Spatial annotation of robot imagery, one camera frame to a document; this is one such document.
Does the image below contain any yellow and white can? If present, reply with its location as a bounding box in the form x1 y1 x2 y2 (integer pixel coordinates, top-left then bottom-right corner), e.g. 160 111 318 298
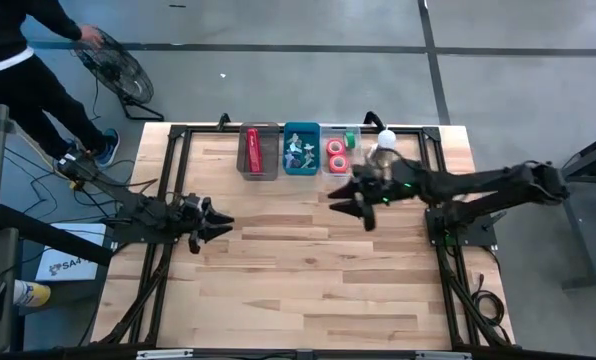
12 279 52 308

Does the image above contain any person's hand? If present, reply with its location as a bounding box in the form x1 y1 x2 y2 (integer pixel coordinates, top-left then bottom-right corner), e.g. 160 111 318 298
79 24 105 49

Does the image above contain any grey translucent plastic bin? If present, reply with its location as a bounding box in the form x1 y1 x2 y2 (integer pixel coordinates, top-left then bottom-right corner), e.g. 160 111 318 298
236 122 281 182

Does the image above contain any orange tape roll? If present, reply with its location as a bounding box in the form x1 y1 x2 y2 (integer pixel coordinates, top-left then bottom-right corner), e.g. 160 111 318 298
328 154 351 175

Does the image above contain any black coiled cable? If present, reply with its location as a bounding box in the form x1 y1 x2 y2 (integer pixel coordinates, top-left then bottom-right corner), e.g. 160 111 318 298
470 272 507 346

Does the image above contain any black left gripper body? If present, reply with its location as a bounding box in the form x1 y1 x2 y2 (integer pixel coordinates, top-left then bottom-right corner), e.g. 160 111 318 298
177 193 213 255

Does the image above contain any black diagonal frame strut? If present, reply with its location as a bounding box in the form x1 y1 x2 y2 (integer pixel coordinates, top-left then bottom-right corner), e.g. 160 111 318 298
0 203 115 268

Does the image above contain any person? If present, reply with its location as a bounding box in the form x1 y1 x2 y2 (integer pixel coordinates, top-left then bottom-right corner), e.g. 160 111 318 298
0 0 122 169

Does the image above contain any black floor fan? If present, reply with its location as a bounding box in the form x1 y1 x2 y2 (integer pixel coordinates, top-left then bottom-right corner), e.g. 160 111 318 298
71 27 166 123

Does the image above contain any silver metal bracket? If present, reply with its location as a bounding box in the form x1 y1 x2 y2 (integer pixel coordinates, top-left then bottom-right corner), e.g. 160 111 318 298
135 349 195 360
415 350 474 360

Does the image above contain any clear plastic bin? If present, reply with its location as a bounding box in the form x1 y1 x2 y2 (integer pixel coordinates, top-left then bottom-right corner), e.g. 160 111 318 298
319 122 363 176

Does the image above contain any grey metal stand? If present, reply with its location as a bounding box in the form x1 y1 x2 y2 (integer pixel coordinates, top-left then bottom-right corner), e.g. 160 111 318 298
527 127 596 291

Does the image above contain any red tape roll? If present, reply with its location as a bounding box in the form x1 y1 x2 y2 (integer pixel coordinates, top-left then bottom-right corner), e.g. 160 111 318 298
325 137 347 157

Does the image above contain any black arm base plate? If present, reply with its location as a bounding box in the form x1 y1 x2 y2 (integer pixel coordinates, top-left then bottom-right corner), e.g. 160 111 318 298
108 219 185 246
424 206 500 249

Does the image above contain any black aluminium table frame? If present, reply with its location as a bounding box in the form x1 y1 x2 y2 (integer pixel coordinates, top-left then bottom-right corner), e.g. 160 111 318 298
97 122 517 351

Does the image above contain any white bulb brass lamp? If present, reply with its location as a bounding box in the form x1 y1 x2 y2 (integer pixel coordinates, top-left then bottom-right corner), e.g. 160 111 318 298
366 128 397 170

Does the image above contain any teal plastic bin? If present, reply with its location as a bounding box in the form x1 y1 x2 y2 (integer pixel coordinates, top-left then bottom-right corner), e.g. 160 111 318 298
282 121 322 177

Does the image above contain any white printed box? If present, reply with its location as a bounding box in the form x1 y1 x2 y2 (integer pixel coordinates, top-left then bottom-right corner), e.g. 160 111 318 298
34 222 108 283

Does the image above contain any red stapler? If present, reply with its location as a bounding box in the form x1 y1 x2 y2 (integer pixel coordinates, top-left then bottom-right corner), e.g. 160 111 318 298
245 127 264 175

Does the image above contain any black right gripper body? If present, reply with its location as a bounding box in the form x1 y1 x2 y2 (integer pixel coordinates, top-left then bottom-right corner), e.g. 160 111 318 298
352 162 422 233

